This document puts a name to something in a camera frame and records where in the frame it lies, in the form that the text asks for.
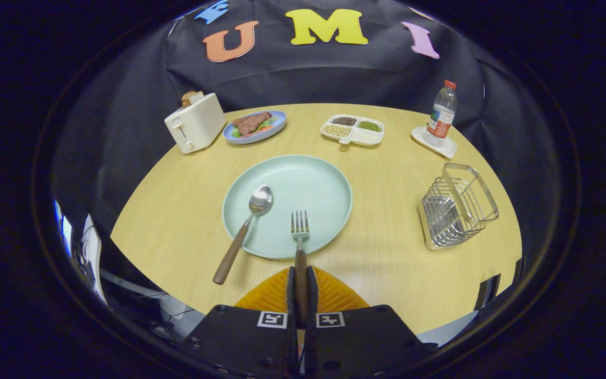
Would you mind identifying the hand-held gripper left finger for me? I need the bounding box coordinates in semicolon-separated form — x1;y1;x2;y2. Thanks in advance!
179;266;299;379

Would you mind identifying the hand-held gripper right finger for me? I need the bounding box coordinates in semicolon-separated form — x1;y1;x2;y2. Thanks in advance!
303;265;439;379

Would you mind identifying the wooden handled metal fork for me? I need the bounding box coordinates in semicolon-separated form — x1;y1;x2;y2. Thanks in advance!
290;211;311;330

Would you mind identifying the wooden handled metal spoon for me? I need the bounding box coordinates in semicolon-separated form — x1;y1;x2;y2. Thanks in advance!
213;185;274;285

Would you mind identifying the light green plate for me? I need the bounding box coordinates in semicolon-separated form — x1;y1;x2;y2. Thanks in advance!
222;154;354;260

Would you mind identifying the white divided dish with beans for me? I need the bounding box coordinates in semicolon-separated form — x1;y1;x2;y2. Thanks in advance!
320;114;385;147

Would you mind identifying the black table clamp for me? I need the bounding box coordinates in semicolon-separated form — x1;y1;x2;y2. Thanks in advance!
474;273;502;311

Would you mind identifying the small blue plate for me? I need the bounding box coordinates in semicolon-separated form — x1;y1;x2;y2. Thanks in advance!
223;110;287;145

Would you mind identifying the brown steak piece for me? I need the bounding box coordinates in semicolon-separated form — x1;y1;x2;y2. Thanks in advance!
232;111;272;136

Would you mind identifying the white square coaster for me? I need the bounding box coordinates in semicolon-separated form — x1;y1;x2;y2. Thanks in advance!
411;125;458;159

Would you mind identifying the white toaster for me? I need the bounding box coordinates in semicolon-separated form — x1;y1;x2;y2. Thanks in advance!
164;92;226;154

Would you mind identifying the white sheet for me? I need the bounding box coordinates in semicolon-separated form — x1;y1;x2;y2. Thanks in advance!
81;213;108;305

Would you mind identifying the black backdrop cloth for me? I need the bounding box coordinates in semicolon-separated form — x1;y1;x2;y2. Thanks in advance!
50;0;561;274

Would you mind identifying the clear plastic bottle red cap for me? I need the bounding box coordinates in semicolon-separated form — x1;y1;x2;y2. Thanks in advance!
427;80;458;148

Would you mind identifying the bright blue screen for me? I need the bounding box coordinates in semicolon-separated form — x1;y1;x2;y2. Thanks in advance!
53;200;73;256

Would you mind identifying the metal wire cutlery rack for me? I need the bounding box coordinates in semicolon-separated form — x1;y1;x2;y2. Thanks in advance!
417;163;500;251

